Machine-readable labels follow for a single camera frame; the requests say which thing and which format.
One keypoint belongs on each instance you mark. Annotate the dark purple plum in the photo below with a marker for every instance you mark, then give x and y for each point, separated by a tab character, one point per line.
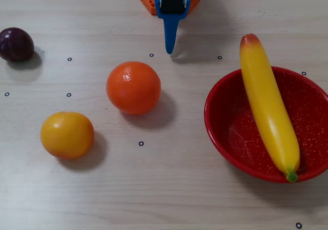
16	44

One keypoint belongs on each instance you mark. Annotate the red speckled enamel bowl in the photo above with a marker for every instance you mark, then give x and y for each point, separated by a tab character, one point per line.
230	127

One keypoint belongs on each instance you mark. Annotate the orange fruit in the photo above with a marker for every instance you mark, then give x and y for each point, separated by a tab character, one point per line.
133	87

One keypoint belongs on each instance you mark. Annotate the yellow plastic banana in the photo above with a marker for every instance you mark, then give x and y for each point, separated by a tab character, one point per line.
266	99

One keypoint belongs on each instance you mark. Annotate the yellow round fruit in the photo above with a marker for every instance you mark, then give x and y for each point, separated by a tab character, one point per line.
67	135

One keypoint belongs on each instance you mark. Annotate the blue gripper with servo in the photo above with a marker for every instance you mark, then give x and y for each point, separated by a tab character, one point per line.
171	2

